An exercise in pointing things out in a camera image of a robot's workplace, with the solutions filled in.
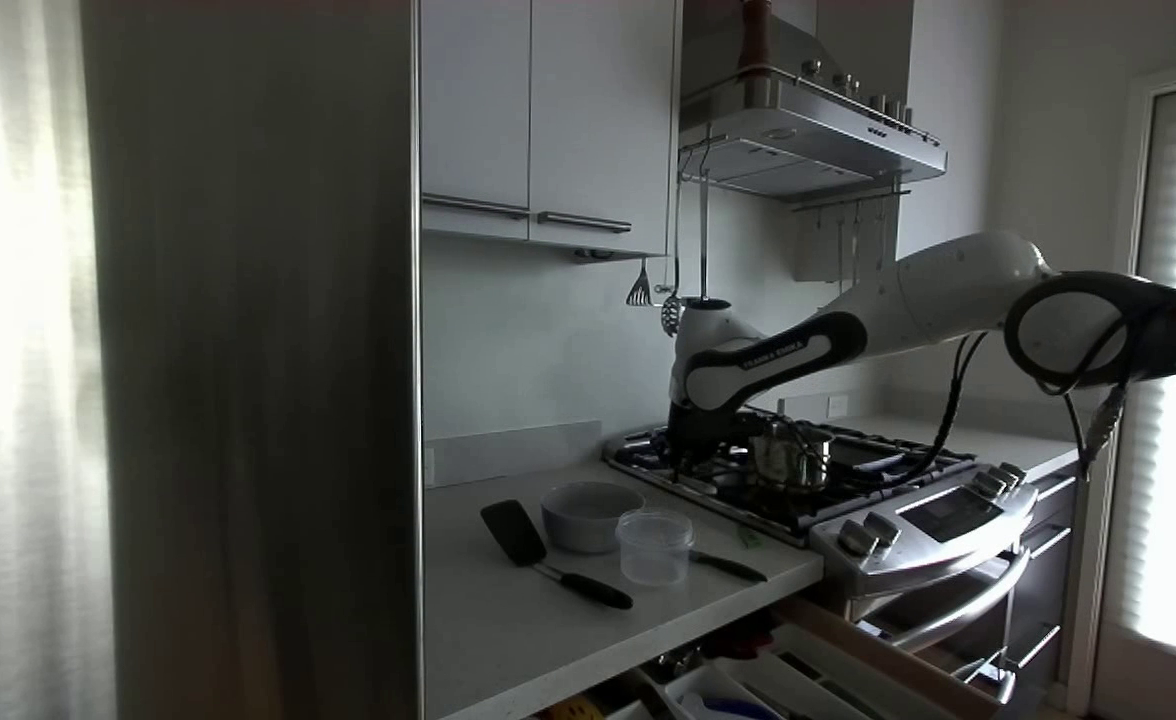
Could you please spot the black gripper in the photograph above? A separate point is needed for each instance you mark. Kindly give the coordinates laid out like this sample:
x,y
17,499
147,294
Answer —
x,y
695,435

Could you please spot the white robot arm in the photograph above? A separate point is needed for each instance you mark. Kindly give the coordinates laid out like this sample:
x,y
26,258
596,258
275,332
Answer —
x,y
1064,331

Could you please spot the stainless steel pot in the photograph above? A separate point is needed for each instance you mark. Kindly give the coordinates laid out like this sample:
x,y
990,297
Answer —
x,y
795,458

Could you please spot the gas stovetop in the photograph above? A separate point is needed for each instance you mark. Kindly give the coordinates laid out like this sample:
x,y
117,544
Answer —
x,y
861,473

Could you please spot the clear plastic container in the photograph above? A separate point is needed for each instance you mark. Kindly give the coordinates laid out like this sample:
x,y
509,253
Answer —
x,y
652,544

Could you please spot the white ceramic bowl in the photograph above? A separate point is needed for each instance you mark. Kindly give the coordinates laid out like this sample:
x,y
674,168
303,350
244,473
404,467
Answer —
x,y
581,519

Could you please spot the open wooden cutlery drawer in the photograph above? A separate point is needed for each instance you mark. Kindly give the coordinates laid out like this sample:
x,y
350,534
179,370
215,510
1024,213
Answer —
x,y
803,663

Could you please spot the stainless steel oven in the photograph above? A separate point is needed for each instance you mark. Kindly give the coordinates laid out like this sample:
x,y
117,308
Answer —
x,y
985,540

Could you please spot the white upper cabinet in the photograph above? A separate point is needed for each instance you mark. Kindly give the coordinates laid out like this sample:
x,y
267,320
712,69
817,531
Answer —
x,y
551,120

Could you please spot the stainless steel range hood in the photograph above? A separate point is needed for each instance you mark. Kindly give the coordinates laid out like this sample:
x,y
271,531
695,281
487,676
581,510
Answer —
x,y
769,108

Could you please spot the hanging utensils on rail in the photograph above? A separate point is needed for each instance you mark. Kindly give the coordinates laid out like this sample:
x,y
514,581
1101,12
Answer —
x,y
664,297

